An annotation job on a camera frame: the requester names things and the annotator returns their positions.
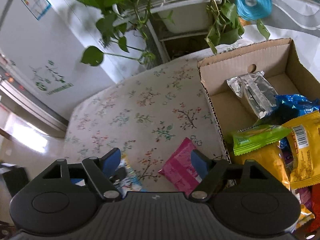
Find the large orange snack bag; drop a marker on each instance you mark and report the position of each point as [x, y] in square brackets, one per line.
[269, 157]

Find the blue foil snack bag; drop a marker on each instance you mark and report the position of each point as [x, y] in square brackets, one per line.
[288, 107]

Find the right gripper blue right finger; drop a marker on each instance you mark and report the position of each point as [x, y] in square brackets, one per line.
[201, 163]

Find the white chest freezer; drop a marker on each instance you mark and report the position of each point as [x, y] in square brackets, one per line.
[43, 42]

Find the small yellow snack packet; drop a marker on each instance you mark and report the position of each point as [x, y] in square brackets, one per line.
[305, 216]

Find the pink snack packet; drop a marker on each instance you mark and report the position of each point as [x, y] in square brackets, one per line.
[179, 170]

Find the white blue America snack packet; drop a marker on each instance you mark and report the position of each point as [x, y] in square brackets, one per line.
[123, 180]

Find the silver refrigerator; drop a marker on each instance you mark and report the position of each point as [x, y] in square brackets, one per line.
[28, 122]

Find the grey patterned table cover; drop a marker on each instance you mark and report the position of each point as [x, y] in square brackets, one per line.
[299, 20]

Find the green pothos plant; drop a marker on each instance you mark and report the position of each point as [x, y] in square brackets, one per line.
[122, 16]

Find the white metal plant rack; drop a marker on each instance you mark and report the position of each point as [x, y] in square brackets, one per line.
[160, 33]

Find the cardboard milk box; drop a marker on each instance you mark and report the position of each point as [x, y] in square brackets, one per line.
[280, 62]

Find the green snack packet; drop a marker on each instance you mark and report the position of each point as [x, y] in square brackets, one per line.
[257, 137]

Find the silver foil snack bag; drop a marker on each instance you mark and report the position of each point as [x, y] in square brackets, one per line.
[254, 92]

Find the white plant pot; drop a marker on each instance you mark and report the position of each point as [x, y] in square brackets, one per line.
[182, 16]

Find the floral tablecloth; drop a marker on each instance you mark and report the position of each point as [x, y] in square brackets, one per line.
[147, 117]

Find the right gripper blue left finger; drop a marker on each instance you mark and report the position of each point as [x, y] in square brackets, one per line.
[110, 162]

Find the red orange snack packet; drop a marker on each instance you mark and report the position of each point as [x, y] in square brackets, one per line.
[315, 199]

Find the blue ribbon roll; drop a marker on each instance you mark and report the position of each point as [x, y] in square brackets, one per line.
[253, 9]

